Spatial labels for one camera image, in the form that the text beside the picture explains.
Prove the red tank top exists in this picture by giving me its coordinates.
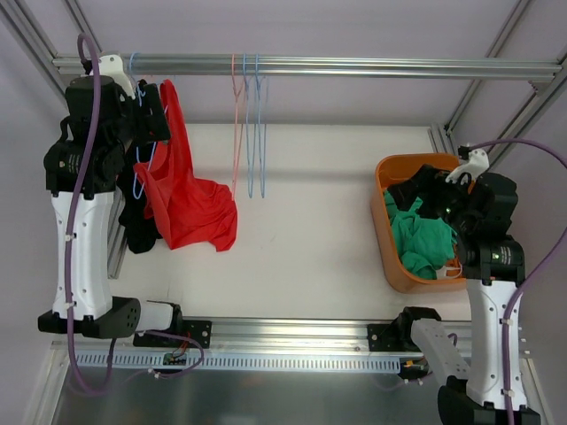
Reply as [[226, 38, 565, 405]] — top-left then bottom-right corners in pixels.
[[136, 80, 237, 251]]

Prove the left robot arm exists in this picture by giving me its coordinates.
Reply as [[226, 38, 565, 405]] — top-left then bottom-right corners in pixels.
[[37, 76, 184, 346]]

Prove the green tank top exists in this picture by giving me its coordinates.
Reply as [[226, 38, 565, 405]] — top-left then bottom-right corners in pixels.
[[384, 190, 456, 280]]

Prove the black mounting plate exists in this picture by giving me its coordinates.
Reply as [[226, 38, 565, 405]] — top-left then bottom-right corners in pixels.
[[133, 320, 213, 349], [367, 323, 403, 352]]

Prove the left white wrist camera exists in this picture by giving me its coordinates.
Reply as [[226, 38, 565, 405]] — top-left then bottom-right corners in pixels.
[[98, 54, 136, 100]]

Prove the aluminium hanging rail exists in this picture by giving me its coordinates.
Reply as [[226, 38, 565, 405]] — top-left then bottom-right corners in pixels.
[[51, 53, 560, 83]]

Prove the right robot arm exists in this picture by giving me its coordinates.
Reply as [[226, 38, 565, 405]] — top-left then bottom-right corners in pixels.
[[388, 165, 541, 424]]

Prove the slotted white cable duct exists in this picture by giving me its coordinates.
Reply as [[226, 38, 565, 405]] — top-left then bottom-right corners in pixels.
[[69, 352, 402, 374]]

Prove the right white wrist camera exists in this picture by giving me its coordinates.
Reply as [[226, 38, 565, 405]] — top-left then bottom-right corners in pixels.
[[445, 146, 490, 184]]

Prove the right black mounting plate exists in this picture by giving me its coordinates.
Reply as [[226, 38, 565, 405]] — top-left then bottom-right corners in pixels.
[[367, 323, 403, 352]]

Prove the black tank top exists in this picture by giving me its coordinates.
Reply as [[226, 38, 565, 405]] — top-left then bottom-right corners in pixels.
[[117, 143, 161, 254]]

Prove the light blue wire hanger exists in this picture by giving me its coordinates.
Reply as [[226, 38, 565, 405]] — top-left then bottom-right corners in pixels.
[[254, 54, 267, 198]]

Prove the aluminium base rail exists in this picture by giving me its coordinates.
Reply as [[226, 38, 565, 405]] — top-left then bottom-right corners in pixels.
[[52, 316, 528, 355]]

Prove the white tank top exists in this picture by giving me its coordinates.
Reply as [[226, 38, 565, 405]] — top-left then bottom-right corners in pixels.
[[436, 259, 462, 280]]

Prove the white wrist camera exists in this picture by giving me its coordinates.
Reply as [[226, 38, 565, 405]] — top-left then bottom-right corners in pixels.
[[445, 146, 490, 184], [98, 54, 136, 100]]

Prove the orange plastic basket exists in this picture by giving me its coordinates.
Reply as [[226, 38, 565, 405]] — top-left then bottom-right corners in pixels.
[[370, 153, 466, 294]]

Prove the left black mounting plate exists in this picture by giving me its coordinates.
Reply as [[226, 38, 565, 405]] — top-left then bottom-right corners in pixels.
[[133, 320, 213, 349]]

